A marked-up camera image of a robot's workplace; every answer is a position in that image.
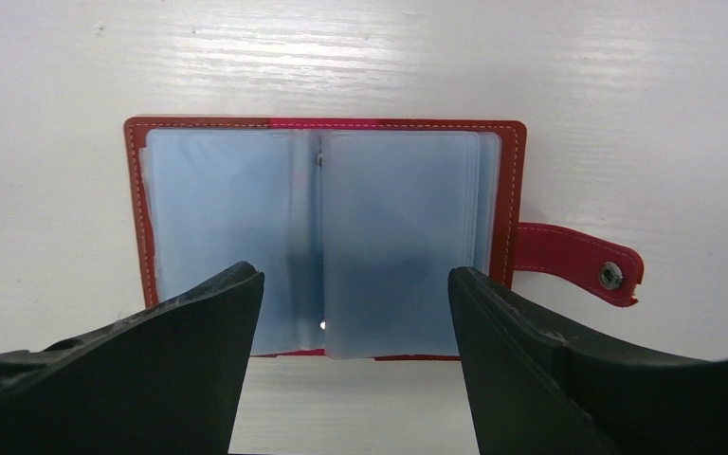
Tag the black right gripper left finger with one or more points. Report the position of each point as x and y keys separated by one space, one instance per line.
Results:
x=166 y=380

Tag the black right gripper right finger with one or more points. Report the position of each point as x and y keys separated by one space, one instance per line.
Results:
x=540 y=383

